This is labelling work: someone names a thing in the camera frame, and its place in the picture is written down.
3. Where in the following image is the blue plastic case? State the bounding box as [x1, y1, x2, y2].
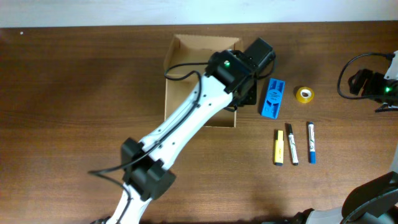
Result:
[261, 78, 285, 119]

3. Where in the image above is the yellow highlighter marker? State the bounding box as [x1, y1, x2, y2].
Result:
[274, 130, 284, 166]

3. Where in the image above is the yellow tape roll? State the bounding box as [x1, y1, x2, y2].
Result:
[296, 86, 315, 103]

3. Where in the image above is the brown cardboard box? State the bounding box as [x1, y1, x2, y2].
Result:
[164, 34, 243, 119]

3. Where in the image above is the black white marker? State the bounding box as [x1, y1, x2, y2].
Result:
[285, 123, 299, 166]

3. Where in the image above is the blue white marker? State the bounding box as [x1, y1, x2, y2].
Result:
[308, 122, 316, 164]

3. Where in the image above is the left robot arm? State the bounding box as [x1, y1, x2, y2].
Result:
[90, 38, 276, 223]

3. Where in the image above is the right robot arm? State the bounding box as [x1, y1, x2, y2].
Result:
[275, 69, 397, 224]

